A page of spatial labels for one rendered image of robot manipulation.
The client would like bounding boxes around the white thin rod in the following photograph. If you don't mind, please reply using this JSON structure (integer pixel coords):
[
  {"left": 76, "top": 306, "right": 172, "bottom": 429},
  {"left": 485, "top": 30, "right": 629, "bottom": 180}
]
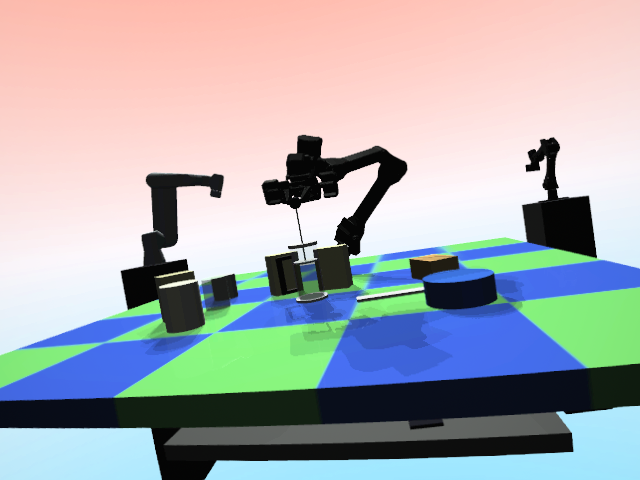
[{"left": 356, "top": 287, "right": 424, "bottom": 303}]

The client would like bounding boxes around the brown box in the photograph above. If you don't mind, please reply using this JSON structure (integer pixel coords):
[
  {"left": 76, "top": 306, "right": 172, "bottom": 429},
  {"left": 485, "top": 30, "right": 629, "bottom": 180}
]
[{"left": 409, "top": 254, "right": 460, "bottom": 281}]

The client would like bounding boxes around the white french press with black knob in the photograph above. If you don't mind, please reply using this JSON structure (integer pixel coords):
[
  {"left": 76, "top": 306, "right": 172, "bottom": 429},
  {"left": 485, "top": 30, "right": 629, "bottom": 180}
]
[{"left": 275, "top": 197, "right": 328, "bottom": 304}]

